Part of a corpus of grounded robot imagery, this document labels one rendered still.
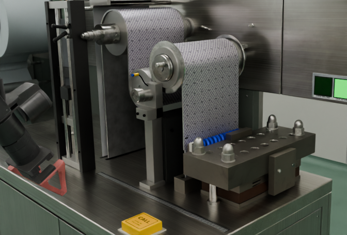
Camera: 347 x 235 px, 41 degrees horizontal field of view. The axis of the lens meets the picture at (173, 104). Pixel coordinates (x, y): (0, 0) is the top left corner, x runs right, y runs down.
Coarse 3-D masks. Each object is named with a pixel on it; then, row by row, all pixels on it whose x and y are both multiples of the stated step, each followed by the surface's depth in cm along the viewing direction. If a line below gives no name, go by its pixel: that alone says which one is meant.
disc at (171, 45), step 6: (162, 42) 128; (168, 42) 126; (156, 48) 130; (174, 48) 124; (150, 54) 132; (180, 54) 123; (150, 60) 133; (180, 60) 123; (150, 66) 133; (180, 66) 124; (150, 72) 134; (180, 72) 124; (180, 78) 124; (180, 84) 125; (162, 90) 131; (168, 90) 129; (174, 90) 127
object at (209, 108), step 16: (224, 80) 136; (192, 96) 128; (208, 96) 133; (224, 96) 137; (192, 112) 129; (208, 112) 134; (224, 112) 138; (192, 128) 130; (208, 128) 135; (224, 128) 140
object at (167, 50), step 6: (162, 48) 127; (168, 48) 126; (156, 54) 129; (168, 54) 126; (174, 54) 124; (174, 60) 124; (174, 66) 125; (174, 72) 125; (174, 78) 126; (162, 84) 130; (168, 84) 128; (174, 84) 126
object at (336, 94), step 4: (336, 80) 126; (340, 80) 125; (344, 80) 124; (336, 84) 126; (340, 84) 125; (344, 84) 124; (336, 88) 126; (340, 88) 125; (344, 88) 124; (336, 92) 126; (340, 92) 125; (344, 92) 125; (336, 96) 127; (340, 96) 126; (344, 96) 125
